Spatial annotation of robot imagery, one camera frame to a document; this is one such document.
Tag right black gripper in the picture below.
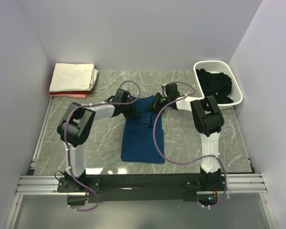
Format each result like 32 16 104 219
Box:
146 93 171 113

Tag blue t-shirt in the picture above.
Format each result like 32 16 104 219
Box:
121 95 164 164

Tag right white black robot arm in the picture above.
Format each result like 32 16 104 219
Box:
147 83 225 190

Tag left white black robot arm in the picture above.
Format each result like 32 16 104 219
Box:
57 88 139 192

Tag folded red t-shirt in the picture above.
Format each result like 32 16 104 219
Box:
49 90 92 95

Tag folded pink t-shirt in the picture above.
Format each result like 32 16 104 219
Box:
50 94 88 99

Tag white plastic laundry basket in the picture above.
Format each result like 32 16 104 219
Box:
193 60 243 110

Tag black clothes in basket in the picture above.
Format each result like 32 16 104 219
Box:
196 69 233 104

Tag folded white t-shirt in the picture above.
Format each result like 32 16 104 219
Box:
49 63 98 93

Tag black base beam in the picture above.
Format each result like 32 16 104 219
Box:
57 173 225 206

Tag aluminium rail frame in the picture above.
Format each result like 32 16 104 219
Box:
4 174 278 229

